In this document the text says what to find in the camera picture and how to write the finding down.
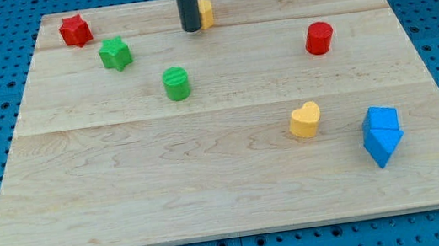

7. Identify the black cylindrical robot arm stick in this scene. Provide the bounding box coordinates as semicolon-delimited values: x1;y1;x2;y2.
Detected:
176;0;201;33

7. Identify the green cylinder block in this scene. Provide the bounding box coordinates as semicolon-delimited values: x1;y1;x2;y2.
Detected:
162;67;190;101

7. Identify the yellow heart block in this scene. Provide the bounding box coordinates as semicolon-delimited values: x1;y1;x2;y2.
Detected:
289;101;321;138

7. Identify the light wooden board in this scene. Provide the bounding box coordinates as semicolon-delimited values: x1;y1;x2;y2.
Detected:
0;0;439;246

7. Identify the yellow hexagon block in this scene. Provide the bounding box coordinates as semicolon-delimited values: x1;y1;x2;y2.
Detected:
197;0;215;30

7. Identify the green star block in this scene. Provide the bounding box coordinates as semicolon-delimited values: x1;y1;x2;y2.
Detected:
98;36;133;71

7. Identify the red cylinder block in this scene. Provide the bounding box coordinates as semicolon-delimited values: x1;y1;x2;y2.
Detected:
305;21;334;55

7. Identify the blue cube block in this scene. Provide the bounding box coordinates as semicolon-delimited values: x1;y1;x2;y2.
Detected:
362;106;399;131

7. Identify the blue triangular prism block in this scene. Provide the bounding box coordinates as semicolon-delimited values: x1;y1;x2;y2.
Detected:
363;128;404;168

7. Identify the red star block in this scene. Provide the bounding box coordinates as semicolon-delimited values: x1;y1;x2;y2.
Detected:
58;14;93;48

